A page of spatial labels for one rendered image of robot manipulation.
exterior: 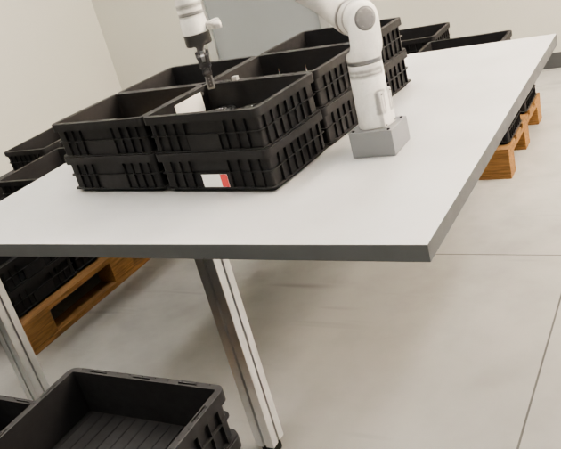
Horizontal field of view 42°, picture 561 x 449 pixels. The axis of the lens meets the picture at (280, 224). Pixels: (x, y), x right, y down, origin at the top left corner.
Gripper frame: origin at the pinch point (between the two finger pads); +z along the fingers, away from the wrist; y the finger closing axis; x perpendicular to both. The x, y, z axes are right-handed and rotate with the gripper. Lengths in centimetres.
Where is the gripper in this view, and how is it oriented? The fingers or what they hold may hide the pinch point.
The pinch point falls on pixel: (209, 81)
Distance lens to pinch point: 213.0
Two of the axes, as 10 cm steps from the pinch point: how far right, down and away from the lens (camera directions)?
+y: 1.3, 3.7, -9.2
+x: 9.6, -2.7, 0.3
